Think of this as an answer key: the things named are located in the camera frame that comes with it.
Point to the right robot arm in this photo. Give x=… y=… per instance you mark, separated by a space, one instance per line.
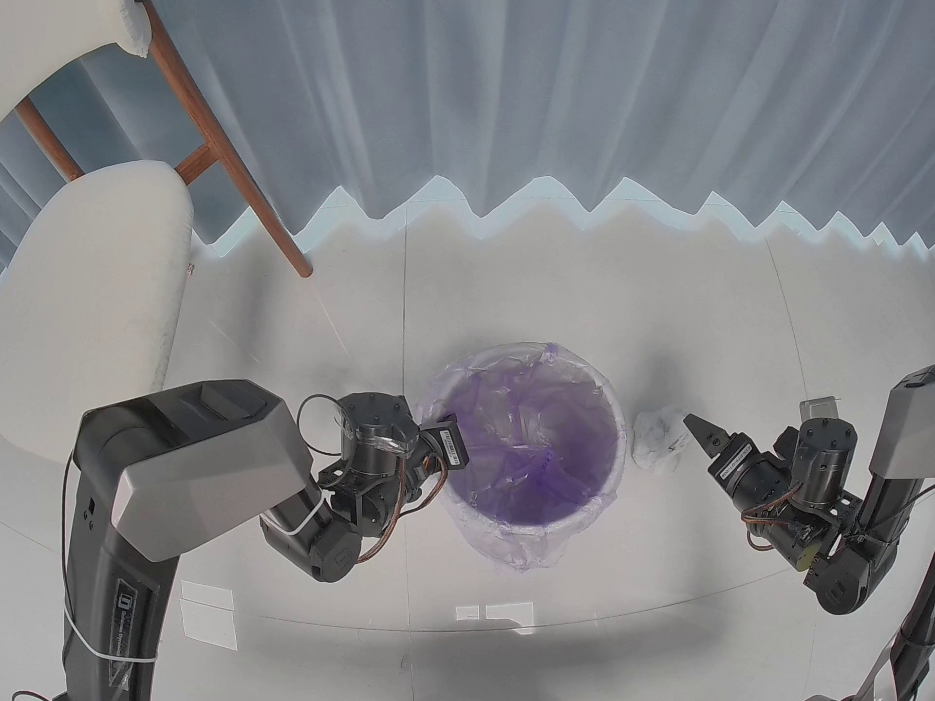
x=825 y=464

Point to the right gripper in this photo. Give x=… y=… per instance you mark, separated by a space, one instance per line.
x=752 y=479

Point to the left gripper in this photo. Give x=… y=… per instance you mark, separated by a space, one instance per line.
x=442 y=450

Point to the purple plastic bag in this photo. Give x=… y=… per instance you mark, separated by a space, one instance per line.
x=526 y=464

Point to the crumpled white paper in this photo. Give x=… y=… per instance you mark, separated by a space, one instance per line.
x=654 y=439

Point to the white trash bin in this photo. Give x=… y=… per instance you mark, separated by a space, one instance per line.
x=564 y=530

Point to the pale blue-white curtain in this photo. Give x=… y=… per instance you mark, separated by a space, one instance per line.
x=511 y=85

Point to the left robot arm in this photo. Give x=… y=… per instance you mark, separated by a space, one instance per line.
x=197 y=457

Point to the white cushioned wooden chair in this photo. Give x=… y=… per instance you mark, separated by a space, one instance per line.
x=95 y=282

